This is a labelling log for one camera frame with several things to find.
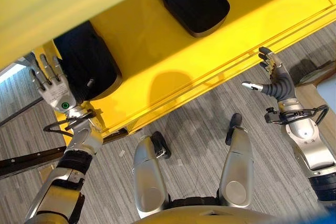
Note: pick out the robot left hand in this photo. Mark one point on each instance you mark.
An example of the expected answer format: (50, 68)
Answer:
(56, 94)

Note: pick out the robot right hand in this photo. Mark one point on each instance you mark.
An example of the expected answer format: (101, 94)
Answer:
(282, 86)

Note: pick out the black sole-shaped part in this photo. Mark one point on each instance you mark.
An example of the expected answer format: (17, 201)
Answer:
(89, 58)
(193, 1)

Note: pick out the robot left arm silver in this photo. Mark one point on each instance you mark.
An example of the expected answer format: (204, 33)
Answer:
(60, 182)

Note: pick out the robot right arm silver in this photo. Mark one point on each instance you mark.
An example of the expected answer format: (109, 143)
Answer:
(312, 148)

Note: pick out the yellow metal shelf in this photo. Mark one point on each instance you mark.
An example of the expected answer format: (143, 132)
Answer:
(157, 56)

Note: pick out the blue plastic box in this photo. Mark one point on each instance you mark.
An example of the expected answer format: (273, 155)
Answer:
(323, 214)

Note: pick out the brown wooden furniture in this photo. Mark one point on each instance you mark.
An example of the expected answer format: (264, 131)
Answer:
(309, 90)

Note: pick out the robot right foot dark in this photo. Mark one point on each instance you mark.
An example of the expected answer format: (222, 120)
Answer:
(233, 127)

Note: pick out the robot foot dark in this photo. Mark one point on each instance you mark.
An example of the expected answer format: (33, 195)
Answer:
(233, 127)
(162, 145)

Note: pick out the white tape scrap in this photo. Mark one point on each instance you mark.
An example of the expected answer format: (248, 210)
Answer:
(179, 162)
(122, 153)

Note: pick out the robot right leg silver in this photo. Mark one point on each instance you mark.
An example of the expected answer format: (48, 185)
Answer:
(236, 171)

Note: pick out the robot left foot dark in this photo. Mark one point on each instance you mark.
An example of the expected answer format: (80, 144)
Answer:
(162, 145)

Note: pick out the robot torso silver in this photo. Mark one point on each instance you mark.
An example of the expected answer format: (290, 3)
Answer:
(210, 214)

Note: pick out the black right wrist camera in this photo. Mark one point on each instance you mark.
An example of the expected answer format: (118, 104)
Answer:
(271, 116)

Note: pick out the black metal rail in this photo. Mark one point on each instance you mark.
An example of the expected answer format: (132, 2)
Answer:
(29, 161)

